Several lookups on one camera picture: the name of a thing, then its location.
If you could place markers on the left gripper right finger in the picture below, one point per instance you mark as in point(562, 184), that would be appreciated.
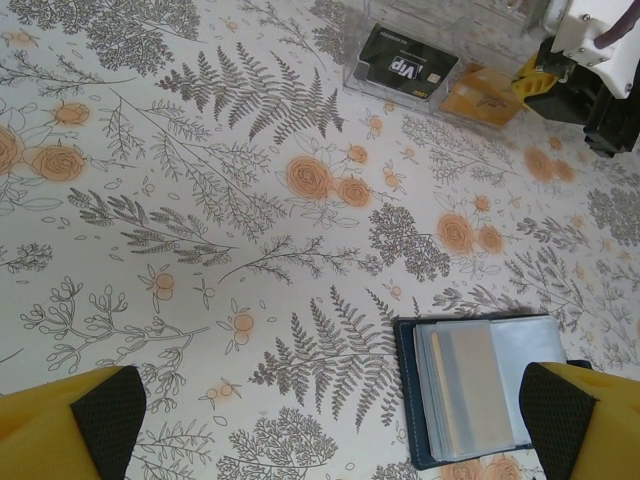
point(595, 430)

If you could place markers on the tan sleeved credit card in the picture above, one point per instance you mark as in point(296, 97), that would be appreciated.
point(465, 385)

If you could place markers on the black VIP card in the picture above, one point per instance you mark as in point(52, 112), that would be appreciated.
point(400, 60)

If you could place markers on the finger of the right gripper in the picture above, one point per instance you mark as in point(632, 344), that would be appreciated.
point(532, 90)

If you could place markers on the gold VIP card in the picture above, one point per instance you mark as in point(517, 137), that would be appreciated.
point(480, 100)

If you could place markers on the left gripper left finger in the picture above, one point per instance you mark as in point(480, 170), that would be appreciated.
point(50, 430)

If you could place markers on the clear acrylic card organizer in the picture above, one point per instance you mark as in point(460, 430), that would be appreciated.
point(425, 12)

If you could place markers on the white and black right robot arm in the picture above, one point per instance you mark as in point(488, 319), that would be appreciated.
point(585, 30)

